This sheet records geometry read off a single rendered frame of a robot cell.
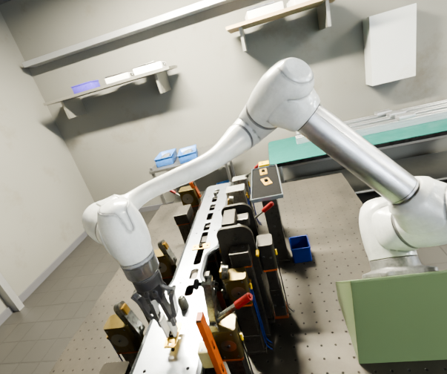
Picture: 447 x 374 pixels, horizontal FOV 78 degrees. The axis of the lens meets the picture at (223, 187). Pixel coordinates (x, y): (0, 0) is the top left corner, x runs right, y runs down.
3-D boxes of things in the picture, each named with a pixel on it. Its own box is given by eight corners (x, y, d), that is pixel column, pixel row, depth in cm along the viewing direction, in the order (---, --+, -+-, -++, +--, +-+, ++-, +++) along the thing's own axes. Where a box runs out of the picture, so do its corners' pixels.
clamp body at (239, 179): (245, 224, 193) (233, 176, 179) (262, 221, 191) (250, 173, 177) (244, 230, 186) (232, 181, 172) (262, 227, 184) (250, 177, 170)
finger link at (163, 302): (155, 283, 78) (159, 282, 78) (171, 311, 82) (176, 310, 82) (150, 293, 75) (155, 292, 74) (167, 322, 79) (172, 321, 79)
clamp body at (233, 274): (247, 340, 112) (223, 268, 98) (273, 338, 110) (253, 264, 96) (246, 356, 106) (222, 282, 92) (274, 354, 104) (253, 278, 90)
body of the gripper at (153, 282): (162, 260, 77) (173, 286, 80) (135, 264, 79) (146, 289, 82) (153, 280, 70) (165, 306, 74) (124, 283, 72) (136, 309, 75)
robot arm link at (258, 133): (221, 132, 98) (235, 109, 86) (250, 108, 107) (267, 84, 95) (247, 159, 97) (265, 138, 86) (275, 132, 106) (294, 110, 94)
